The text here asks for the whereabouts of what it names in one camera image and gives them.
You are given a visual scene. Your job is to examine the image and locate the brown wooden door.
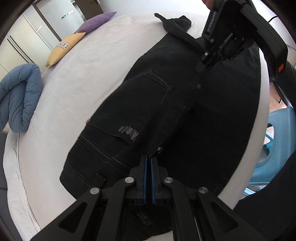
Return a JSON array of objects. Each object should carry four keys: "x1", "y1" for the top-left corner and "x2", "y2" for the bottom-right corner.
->
[{"x1": 75, "y1": 0, "x2": 104, "y2": 20}]

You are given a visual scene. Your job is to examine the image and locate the white bed sheet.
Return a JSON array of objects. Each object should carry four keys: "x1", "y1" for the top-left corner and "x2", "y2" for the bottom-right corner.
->
[{"x1": 2, "y1": 11, "x2": 271, "y2": 241}]

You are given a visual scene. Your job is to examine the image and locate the purple pillow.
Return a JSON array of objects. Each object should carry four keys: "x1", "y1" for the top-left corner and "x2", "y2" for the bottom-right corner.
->
[{"x1": 74, "y1": 11, "x2": 117, "y2": 34}]

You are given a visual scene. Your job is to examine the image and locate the light blue plastic stool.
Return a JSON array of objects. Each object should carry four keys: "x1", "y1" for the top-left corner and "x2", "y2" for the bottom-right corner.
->
[{"x1": 248, "y1": 107, "x2": 295, "y2": 186}]

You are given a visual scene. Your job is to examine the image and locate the black pants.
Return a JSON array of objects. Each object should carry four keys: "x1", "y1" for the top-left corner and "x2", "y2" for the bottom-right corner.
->
[{"x1": 60, "y1": 16, "x2": 261, "y2": 198}]

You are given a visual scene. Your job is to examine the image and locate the white wardrobe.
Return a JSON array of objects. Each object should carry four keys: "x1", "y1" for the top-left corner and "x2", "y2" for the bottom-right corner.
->
[{"x1": 1, "y1": 15, "x2": 52, "y2": 78}]

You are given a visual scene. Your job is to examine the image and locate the blue folded duvet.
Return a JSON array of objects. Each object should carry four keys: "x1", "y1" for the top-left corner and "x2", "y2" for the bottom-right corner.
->
[{"x1": 1, "y1": 63, "x2": 43, "y2": 133}]

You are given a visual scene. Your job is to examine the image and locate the yellow pillow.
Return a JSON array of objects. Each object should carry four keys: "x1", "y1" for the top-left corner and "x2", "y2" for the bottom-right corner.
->
[{"x1": 46, "y1": 32, "x2": 86, "y2": 67}]

